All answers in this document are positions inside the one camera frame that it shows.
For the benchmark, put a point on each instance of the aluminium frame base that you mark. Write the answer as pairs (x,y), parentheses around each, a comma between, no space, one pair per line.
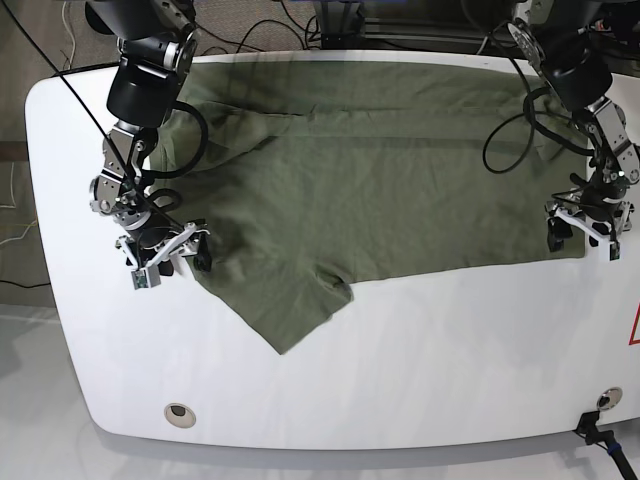
(423,25)

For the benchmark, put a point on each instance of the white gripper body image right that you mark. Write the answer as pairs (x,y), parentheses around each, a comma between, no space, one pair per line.
(605,222)

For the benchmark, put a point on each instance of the small camera on left gripper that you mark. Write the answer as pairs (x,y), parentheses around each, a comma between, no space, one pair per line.
(614,251)

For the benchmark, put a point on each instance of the left silver table grommet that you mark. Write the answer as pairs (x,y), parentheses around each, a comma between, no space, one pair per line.
(180,416)

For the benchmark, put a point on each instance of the small camera on gripper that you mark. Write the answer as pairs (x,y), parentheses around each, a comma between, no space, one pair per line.
(614,251)
(146,278)

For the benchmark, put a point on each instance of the black clamp with cable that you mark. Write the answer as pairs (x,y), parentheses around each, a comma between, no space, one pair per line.
(590,433)

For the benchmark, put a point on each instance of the right silver table grommet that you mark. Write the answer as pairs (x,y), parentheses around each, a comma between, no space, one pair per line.
(609,399)

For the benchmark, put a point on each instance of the red triangle sticker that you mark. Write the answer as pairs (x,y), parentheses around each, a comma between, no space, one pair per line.
(635,331)

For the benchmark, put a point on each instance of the small camera on right gripper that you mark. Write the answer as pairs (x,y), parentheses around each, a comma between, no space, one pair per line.
(146,278)

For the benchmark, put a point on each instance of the olive green T-shirt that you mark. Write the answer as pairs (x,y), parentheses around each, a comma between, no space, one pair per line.
(318,175)

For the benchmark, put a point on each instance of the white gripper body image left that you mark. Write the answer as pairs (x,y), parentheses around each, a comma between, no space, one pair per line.
(150,246)

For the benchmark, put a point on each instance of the silver table grommet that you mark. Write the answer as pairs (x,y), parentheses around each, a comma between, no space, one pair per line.
(609,399)
(180,416)

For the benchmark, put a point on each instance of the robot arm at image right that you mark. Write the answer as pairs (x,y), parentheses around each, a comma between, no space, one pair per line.
(568,44)

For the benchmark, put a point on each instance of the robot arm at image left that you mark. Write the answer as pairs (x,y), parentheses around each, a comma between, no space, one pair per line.
(157,43)

